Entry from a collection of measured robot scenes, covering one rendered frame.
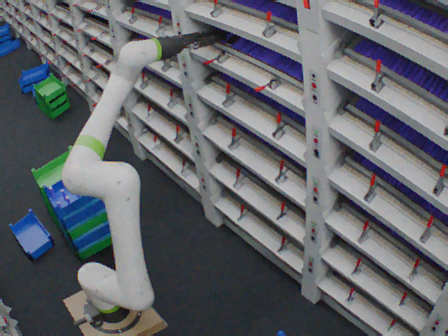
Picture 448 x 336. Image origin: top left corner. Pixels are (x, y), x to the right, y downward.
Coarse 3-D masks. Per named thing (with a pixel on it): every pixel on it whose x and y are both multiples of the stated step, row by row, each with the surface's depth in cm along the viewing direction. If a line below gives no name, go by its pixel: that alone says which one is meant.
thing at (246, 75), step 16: (192, 48) 193; (208, 48) 190; (208, 64) 190; (224, 64) 181; (240, 64) 178; (240, 80) 178; (256, 80) 170; (272, 96) 167; (288, 96) 161; (304, 96) 151; (304, 112) 156
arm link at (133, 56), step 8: (144, 40) 167; (152, 40) 166; (128, 48) 161; (136, 48) 161; (144, 48) 162; (152, 48) 164; (160, 48) 166; (120, 56) 162; (128, 56) 160; (136, 56) 161; (144, 56) 162; (152, 56) 165; (160, 56) 168; (120, 64) 164; (128, 64) 162; (136, 64) 162; (144, 64) 165; (120, 72) 167; (128, 72) 166; (136, 72) 168
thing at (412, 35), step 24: (336, 0) 122; (360, 0) 116; (384, 0) 114; (408, 0) 111; (432, 0) 105; (360, 24) 114; (384, 24) 111; (408, 24) 107; (432, 24) 103; (408, 48) 104; (432, 48) 101
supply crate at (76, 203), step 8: (56, 184) 236; (48, 192) 233; (56, 192) 238; (56, 200) 233; (64, 200) 232; (72, 200) 232; (80, 200) 226; (88, 200) 230; (56, 208) 219; (64, 208) 222; (72, 208) 225; (64, 216) 224
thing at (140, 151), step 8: (112, 0) 230; (120, 0) 234; (112, 8) 234; (112, 16) 239; (120, 32) 245; (128, 32) 249; (112, 40) 254; (128, 96) 272; (136, 120) 284; (136, 128) 286; (136, 144) 295; (136, 152) 302; (144, 152) 299
